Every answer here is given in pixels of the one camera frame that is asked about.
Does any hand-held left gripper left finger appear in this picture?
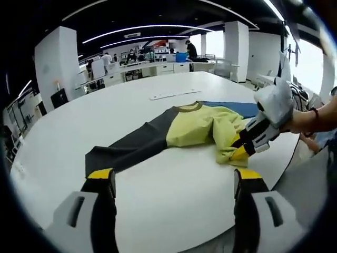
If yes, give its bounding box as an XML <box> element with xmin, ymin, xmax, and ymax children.
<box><xmin>43</xmin><ymin>168</ymin><xmax>118</xmax><ymax>253</ymax></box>

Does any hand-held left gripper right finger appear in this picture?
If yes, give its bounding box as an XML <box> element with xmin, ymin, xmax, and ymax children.
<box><xmin>233</xmin><ymin>168</ymin><xmax>310</xmax><ymax>253</ymax></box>

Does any yellow blue grey garment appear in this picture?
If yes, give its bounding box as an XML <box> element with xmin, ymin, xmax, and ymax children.
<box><xmin>84</xmin><ymin>100</ymin><xmax>260</xmax><ymax>182</ymax></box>

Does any person's right hand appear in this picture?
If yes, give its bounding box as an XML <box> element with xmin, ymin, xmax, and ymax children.
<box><xmin>277</xmin><ymin>108</ymin><xmax>316</xmax><ymax>135</ymax></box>

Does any person's leg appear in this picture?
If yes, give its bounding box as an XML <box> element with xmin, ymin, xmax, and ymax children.
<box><xmin>302</xmin><ymin>133</ymin><xmax>321</xmax><ymax>154</ymax></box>

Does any person's blue clothing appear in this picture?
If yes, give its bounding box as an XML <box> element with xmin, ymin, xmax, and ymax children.
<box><xmin>315</xmin><ymin>128</ymin><xmax>337</xmax><ymax>149</ymax></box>

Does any white square pillar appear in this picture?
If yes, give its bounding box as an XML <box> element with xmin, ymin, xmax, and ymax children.
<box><xmin>34</xmin><ymin>25</ymin><xmax>80</xmax><ymax>106</ymax></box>
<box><xmin>223</xmin><ymin>20</ymin><xmax>250</xmax><ymax>83</ymax></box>

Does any long ceiling light strip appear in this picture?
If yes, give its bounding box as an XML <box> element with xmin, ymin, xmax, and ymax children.
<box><xmin>101</xmin><ymin>35</ymin><xmax>191</xmax><ymax>50</ymax></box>
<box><xmin>19</xmin><ymin>80</ymin><xmax>33</xmax><ymax>96</ymax></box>
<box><xmin>263</xmin><ymin>0</ymin><xmax>285</xmax><ymax>22</ymax></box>
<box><xmin>82</xmin><ymin>24</ymin><xmax>214</xmax><ymax>44</ymax></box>

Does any long white counter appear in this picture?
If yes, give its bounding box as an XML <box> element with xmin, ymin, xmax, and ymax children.
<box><xmin>76</xmin><ymin>59</ymin><xmax>220</xmax><ymax>89</ymax></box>

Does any black metal rack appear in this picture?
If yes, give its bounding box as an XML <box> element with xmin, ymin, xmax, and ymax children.
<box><xmin>4</xmin><ymin>101</ymin><xmax>30</xmax><ymax>164</ymax></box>

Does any black low cabinet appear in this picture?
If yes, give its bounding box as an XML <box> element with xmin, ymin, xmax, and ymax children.
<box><xmin>50</xmin><ymin>88</ymin><xmax>70</xmax><ymax>110</ymax></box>

